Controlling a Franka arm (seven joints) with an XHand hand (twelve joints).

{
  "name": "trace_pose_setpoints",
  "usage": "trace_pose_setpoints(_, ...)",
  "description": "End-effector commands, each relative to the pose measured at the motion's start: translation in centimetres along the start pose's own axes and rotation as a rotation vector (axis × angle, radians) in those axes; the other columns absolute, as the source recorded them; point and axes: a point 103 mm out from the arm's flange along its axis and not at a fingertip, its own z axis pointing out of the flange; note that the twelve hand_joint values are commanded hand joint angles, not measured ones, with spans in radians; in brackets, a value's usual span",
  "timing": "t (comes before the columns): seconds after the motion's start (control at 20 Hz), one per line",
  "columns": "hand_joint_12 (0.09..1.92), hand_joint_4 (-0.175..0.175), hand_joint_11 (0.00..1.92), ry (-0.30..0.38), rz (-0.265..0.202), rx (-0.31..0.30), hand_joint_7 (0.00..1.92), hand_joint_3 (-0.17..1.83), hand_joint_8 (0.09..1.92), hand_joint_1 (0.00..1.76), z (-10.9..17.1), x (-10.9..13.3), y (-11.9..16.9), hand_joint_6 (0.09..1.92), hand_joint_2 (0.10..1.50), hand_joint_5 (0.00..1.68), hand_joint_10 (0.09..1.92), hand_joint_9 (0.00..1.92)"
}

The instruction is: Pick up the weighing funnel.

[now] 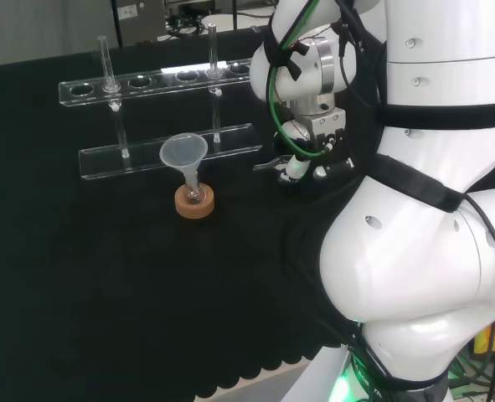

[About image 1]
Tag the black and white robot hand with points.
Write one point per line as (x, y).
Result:
(335, 167)

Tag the translucent plastic funnel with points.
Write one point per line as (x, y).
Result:
(183, 151)

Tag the clear funnel stand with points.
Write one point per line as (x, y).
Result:
(163, 157)

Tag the small round-bottom glass flask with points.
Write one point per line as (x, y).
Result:
(193, 194)

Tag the yellow stop button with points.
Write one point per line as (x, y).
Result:
(483, 341)

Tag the black bench cloth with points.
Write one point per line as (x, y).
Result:
(125, 272)

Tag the dark grey cabinet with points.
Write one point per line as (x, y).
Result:
(140, 21)

